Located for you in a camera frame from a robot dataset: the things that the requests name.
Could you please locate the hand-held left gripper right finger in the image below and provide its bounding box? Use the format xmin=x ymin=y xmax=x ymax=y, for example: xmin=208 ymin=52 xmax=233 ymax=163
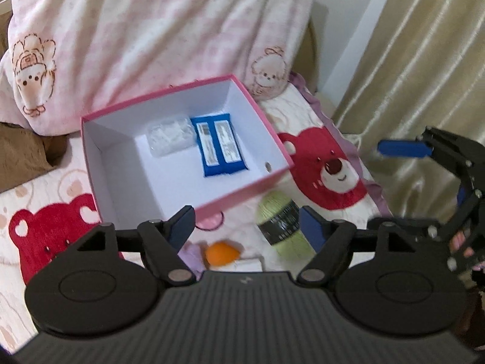
xmin=297 ymin=205 xmax=417 ymax=287

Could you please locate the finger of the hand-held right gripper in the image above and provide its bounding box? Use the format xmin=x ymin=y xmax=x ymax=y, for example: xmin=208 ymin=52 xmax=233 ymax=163
xmin=415 ymin=182 xmax=485 ymax=243
xmin=378 ymin=127 xmax=485 ymax=198

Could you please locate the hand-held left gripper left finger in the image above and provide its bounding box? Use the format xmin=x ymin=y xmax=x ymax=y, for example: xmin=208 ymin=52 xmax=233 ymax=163
xmin=76 ymin=205 xmax=196 ymax=287

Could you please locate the purple plush toy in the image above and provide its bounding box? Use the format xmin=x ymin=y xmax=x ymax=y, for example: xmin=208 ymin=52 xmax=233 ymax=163
xmin=178 ymin=243 xmax=207 ymax=274

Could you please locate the green yarn ball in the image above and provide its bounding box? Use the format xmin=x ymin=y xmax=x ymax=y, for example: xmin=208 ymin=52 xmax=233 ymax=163
xmin=255 ymin=191 xmax=316 ymax=260

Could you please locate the orange makeup sponge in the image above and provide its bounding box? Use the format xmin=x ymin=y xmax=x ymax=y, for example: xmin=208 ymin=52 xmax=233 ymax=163
xmin=205 ymin=241 xmax=245 ymax=267

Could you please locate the small white box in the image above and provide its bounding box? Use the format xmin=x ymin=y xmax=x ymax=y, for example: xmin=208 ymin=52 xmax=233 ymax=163
xmin=216 ymin=256 xmax=266 ymax=273

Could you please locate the pink cardboard box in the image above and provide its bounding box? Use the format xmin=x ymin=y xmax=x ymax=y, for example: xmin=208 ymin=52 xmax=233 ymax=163
xmin=81 ymin=75 xmax=295 ymax=224

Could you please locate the person's right hand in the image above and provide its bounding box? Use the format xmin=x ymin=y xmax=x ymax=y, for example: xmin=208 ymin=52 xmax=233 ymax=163
xmin=447 ymin=231 xmax=485 ymax=271

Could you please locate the blue packet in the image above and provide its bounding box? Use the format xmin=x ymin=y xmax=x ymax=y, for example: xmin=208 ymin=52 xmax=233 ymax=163
xmin=189 ymin=113 xmax=249 ymax=177

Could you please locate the clear plastic packet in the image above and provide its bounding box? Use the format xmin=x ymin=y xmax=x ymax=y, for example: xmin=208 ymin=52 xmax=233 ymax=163
xmin=146 ymin=116 xmax=196 ymax=157

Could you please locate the beige curtain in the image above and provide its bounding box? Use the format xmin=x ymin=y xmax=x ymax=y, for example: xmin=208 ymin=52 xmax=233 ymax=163
xmin=333 ymin=0 xmax=485 ymax=228

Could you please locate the brown pillow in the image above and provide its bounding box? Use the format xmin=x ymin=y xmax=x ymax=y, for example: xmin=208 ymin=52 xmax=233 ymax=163
xmin=0 ymin=121 xmax=68 ymax=194

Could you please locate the pink checked cartoon blanket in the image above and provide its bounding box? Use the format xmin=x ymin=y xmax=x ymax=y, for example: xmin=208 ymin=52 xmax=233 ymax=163
xmin=0 ymin=0 xmax=326 ymax=137

